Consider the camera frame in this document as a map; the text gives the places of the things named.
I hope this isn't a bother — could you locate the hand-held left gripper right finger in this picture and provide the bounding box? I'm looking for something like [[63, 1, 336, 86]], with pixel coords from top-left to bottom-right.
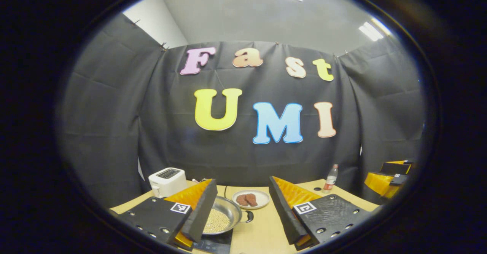
[[269, 176, 375, 251]]

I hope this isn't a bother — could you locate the white toaster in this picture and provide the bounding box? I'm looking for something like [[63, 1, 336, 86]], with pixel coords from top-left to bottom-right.
[[148, 168, 188, 198]]

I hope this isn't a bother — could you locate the black induction cooktop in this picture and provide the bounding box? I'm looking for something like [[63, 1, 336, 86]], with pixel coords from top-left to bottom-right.
[[192, 229, 233, 254]]

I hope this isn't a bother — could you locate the clear plastic water bottle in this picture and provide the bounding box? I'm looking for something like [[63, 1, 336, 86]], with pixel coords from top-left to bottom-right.
[[323, 164, 339, 191]]

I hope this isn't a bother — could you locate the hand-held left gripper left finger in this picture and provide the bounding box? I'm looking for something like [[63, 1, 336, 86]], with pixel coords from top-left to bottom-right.
[[118, 179, 218, 251]]

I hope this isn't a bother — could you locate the pile of soybeans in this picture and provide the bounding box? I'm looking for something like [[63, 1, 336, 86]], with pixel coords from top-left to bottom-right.
[[204, 208, 231, 234]]

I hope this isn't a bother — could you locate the ceiling light panel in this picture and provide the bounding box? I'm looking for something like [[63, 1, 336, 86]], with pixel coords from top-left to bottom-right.
[[358, 17, 392, 41]]

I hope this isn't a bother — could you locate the white round plate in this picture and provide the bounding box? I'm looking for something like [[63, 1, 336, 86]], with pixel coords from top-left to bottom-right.
[[232, 189, 271, 210]]

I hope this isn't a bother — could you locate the stainless steel pot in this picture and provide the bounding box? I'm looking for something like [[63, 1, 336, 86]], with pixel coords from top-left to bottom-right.
[[203, 196, 254, 235]]

